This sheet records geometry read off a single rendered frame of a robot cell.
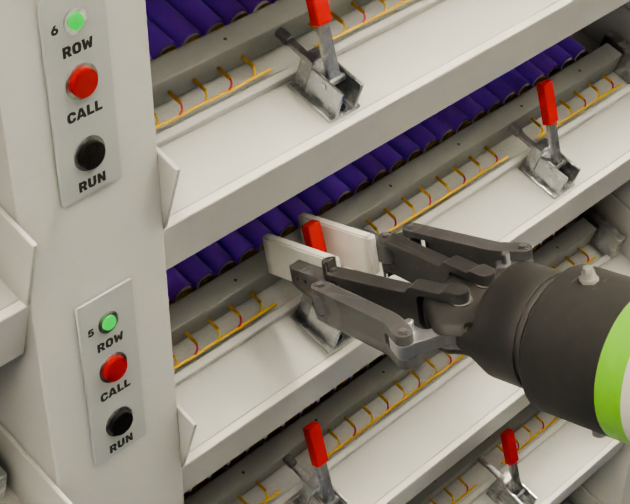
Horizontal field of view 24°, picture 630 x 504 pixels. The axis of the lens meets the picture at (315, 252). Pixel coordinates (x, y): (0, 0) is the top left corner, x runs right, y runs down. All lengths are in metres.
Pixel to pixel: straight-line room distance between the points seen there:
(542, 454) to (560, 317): 0.68
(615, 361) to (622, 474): 0.81
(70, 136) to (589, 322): 0.30
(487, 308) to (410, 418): 0.39
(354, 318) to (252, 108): 0.15
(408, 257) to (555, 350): 0.17
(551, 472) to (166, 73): 0.75
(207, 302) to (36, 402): 0.20
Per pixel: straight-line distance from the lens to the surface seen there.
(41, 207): 0.76
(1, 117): 0.73
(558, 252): 1.39
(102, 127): 0.77
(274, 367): 1.02
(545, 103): 1.18
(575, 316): 0.83
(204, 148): 0.88
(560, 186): 1.20
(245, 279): 1.03
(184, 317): 1.00
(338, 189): 1.11
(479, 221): 1.16
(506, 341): 0.86
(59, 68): 0.73
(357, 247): 1.00
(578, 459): 1.52
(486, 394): 1.29
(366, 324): 0.91
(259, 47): 0.94
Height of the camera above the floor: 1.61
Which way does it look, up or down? 37 degrees down
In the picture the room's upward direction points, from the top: straight up
